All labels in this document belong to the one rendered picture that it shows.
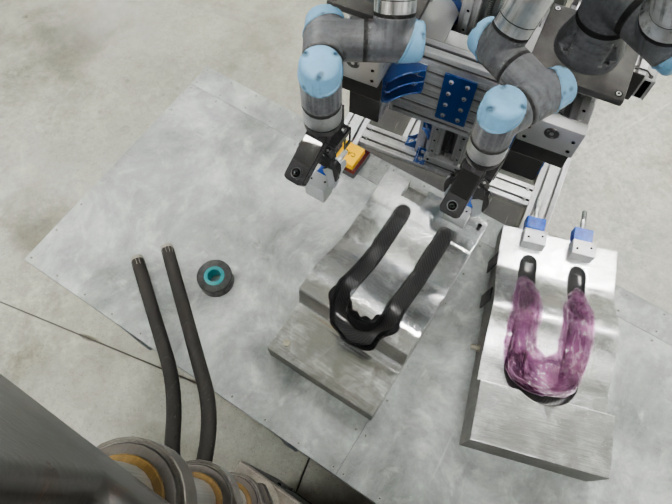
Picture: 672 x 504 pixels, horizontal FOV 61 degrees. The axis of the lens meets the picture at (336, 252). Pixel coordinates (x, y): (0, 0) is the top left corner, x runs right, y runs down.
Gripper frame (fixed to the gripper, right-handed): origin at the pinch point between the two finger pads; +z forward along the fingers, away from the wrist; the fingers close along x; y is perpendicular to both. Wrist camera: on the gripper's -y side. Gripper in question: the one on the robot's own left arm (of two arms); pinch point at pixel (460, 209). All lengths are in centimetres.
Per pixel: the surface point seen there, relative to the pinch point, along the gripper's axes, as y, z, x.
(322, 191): -14.7, -4.2, 27.0
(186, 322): -53, 3, 36
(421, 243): -10.6, 2.8, 3.5
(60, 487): -69, -96, -4
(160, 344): -60, 4, 38
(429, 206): -1.7, 2.4, 6.5
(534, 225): 8.1, 4.6, -15.8
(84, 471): -69, -94, -4
